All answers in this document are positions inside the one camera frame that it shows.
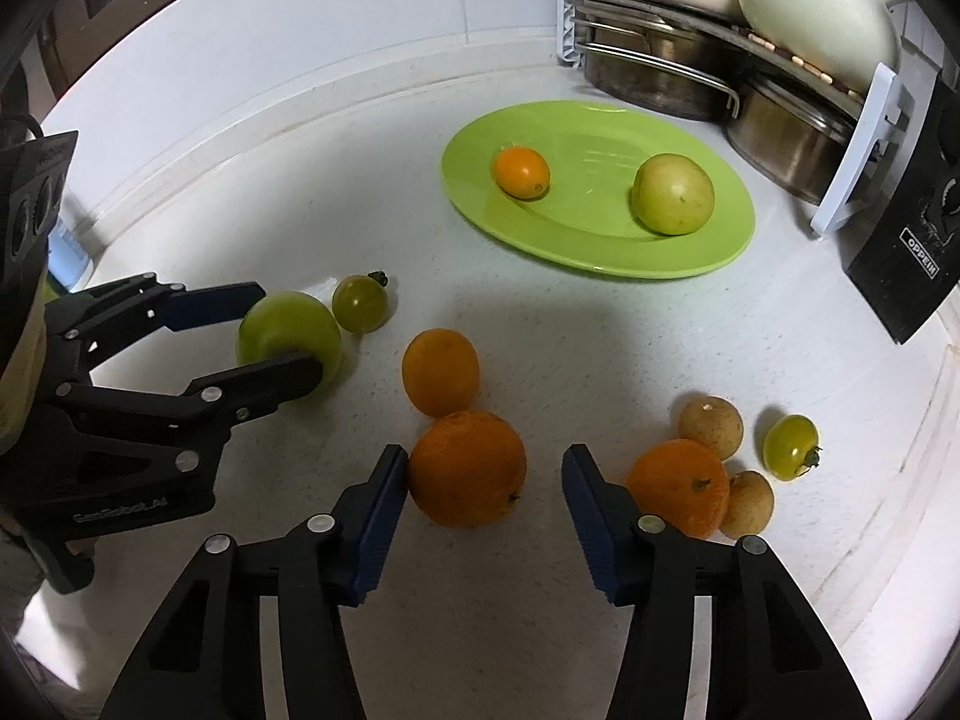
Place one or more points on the blue and white container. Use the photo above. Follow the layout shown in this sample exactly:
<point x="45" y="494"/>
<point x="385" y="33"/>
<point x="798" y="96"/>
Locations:
<point x="69" y="255"/>

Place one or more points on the white ceramic pot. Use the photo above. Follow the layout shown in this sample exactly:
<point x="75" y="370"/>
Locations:
<point x="817" y="7"/>

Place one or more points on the pale yellow-green apple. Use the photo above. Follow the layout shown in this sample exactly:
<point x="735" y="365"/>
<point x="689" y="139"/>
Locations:
<point x="673" y="195"/>

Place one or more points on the small green cherry tomato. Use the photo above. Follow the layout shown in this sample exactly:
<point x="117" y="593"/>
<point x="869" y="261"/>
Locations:
<point x="360" y="304"/>

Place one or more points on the small orange kumquat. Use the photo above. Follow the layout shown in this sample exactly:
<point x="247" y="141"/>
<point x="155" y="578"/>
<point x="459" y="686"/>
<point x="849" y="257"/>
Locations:
<point x="521" y="171"/>

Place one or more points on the white and metal pot rack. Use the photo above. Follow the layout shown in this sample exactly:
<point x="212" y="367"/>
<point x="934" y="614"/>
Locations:
<point x="570" y="22"/>

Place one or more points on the green oval plate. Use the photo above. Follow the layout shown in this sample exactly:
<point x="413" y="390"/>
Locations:
<point x="585" y="165"/>

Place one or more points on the black appliance with label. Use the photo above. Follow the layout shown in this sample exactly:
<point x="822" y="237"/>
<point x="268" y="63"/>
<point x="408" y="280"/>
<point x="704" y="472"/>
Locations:
<point x="911" y="240"/>

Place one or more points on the large orange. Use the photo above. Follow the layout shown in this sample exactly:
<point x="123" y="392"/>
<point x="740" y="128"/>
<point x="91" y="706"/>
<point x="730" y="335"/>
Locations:
<point x="465" y="469"/>

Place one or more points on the medium orange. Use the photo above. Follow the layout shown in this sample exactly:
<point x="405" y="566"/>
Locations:
<point x="440" y="371"/>

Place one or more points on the shiny steel pot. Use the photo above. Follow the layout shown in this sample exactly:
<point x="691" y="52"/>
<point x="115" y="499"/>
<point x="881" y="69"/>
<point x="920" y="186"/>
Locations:
<point x="787" y="135"/>

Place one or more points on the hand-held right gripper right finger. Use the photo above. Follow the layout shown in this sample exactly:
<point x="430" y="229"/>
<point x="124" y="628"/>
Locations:
<point x="592" y="532"/>

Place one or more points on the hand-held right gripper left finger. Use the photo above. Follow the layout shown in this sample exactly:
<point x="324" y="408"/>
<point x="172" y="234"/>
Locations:
<point x="379" y="532"/>

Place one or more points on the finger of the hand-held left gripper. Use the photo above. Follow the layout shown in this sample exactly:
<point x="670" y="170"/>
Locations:
<point x="277" y="379"/>
<point x="217" y="304"/>

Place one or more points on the yellow-green cherry tomato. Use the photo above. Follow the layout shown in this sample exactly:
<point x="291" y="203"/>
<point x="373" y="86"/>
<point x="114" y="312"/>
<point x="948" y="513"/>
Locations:
<point x="787" y="446"/>

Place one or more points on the brown longan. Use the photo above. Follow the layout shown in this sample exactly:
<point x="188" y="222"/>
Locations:
<point x="750" y="502"/>
<point x="711" y="424"/>

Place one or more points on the orange with green stem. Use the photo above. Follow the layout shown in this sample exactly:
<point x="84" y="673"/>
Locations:
<point x="675" y="484"/>

